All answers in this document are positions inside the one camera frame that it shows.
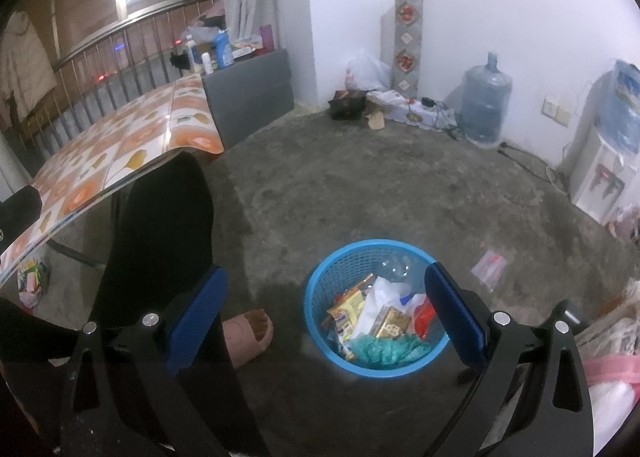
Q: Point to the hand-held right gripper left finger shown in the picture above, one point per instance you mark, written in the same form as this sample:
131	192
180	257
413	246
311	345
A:
195	322

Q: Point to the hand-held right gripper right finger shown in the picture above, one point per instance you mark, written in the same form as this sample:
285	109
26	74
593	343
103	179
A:
457	317

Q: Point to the red snack wrapper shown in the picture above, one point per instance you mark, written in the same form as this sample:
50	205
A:
425	317

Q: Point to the gold printed box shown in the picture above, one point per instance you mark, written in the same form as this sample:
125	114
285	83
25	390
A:
393	323

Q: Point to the teal mesh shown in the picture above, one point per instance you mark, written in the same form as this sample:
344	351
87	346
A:
390	351

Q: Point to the yellow printed snack bag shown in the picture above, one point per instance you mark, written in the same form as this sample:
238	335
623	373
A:
350	307

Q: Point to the blue plastic basket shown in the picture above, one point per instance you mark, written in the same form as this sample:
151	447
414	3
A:
320	287

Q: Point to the pink slipper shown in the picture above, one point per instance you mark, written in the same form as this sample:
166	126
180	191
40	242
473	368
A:
236	339

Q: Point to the small clear packet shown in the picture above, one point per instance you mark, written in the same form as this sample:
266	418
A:
490	269

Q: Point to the colourful packet pile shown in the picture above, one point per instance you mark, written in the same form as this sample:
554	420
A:
34	282

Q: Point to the person's leg black trousers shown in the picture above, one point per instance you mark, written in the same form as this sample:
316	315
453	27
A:
160	237

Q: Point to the hanging pale jacket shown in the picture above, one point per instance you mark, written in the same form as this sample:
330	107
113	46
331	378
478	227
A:
25	67

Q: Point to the white net fabric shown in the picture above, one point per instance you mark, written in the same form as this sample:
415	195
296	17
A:
612	327

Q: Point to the pink cloth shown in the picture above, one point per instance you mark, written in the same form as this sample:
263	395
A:
615	369

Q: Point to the metal railing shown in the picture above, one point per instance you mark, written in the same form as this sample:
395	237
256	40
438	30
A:
100	52

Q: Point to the white water dispenser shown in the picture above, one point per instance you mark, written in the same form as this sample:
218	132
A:
600	177

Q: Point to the cardboard scrap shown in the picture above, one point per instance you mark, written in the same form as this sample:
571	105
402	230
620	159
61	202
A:
376	121

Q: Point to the white plastic sheet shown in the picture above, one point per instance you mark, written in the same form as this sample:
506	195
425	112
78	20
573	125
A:
400	112

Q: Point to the blue water jug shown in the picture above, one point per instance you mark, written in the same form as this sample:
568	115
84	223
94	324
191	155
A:
485	102

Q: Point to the black bag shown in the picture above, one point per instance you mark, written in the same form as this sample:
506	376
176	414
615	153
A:
180	62

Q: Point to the grey cabinet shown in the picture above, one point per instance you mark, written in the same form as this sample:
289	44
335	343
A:
250	97

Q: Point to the tall white bottle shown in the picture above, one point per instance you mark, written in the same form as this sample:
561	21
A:
191	54

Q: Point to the dark bag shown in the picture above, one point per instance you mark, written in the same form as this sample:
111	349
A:
347	104

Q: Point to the small white bottle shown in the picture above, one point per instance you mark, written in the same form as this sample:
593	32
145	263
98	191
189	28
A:
207	64

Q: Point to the white plastic bag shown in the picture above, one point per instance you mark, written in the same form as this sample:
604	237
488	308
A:
367	72

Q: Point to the water jug on dispenser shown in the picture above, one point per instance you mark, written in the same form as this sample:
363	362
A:
625	107

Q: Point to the pile of clothes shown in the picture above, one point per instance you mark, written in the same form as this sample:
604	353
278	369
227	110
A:
205	22

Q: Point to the flat printed box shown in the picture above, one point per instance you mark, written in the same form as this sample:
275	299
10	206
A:
247	47

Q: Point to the purple cup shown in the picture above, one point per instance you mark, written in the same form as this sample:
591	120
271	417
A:
267	39

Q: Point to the white wall socket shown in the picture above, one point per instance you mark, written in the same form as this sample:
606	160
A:
565	116
550	108

